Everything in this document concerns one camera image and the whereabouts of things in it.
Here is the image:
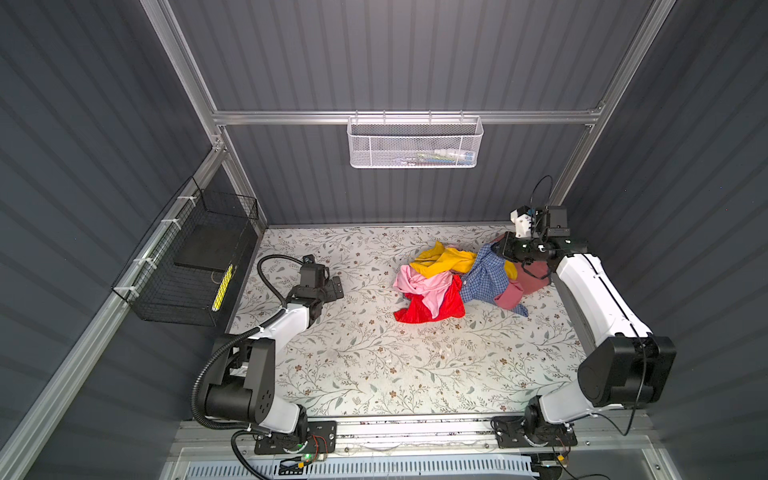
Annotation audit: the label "blue checkered shirt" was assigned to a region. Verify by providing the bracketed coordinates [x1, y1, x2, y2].
[460, 243, 529, 317]

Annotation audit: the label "yellow printed t-shirt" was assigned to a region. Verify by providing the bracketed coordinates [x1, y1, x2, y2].
[409, 241, 519, 282]

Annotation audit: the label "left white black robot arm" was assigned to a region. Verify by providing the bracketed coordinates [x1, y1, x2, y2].
[190, 254, 344, 443]

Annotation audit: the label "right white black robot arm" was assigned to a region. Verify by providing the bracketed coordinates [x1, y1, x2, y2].
[491, 232, 677, 447]

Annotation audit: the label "maroon cloth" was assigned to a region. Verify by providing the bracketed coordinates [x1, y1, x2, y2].
[489, 235, 550, 316]

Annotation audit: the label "pink cloth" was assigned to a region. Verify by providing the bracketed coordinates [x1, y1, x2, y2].
[393, 265, 453, 320]

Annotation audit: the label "red cloth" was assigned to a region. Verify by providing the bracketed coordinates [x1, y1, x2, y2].
[393, 274, 466, 324]

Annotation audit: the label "floral table mat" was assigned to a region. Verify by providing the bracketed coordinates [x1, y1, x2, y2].
[229, 225, 584, 416]

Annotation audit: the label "yellow marker pen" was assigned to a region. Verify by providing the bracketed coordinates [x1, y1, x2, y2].
[211, 264, 235, 312]

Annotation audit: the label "items in white basket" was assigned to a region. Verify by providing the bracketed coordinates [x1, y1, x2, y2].
[396, 149, 476, 168]

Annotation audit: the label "white perforated vent strip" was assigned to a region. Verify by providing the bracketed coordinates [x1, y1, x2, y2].
[184, 455, 540, 480]

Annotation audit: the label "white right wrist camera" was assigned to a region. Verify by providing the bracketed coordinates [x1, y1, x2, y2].
[510, 206, 536, 239]

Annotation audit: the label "left black corrugated cable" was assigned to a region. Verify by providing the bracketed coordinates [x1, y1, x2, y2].
[190, 254, 307, 480]

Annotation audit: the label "black wire basket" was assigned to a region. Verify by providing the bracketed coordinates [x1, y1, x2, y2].
[113, 180, 260, 327]

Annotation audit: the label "white wire mesh basket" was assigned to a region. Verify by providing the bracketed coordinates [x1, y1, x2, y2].
[346, 114, 484, 169]

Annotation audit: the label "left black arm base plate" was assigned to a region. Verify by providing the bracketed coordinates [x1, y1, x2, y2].
[253, 420, 338, 455]

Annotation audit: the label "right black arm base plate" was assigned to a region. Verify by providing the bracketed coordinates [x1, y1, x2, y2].
[490, 416, 578, 448]

